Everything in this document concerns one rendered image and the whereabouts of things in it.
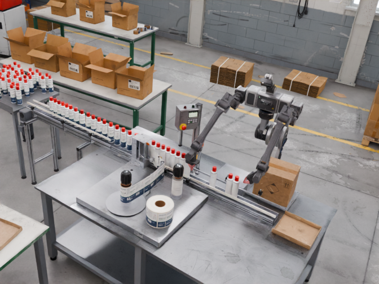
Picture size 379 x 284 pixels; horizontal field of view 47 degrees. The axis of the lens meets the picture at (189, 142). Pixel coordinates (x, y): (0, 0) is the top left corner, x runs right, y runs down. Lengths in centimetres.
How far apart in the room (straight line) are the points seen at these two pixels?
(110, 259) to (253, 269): 136
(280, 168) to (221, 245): 82
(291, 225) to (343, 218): 169
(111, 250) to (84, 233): 33
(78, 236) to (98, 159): 71
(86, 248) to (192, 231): 113
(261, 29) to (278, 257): 629
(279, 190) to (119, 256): 147
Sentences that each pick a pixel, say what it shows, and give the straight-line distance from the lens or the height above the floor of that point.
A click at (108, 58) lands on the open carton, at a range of 564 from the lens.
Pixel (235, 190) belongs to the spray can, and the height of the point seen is 97.
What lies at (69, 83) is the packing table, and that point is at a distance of 557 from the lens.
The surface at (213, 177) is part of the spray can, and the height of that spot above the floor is 100.
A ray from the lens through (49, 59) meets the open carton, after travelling 588.
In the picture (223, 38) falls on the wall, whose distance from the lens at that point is 924.
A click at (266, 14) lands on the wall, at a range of 881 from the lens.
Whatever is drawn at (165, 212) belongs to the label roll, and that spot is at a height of 102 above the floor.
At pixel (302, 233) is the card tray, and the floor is 83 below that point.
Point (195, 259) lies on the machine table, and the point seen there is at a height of 83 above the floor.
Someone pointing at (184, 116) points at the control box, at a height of 142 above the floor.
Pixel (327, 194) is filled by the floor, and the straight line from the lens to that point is 539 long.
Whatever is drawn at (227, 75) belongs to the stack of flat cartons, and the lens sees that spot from 759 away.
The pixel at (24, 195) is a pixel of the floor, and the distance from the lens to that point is 501.
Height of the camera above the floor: 305
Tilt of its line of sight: 31 degrees down
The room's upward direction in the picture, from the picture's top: 5 degrees clockwise
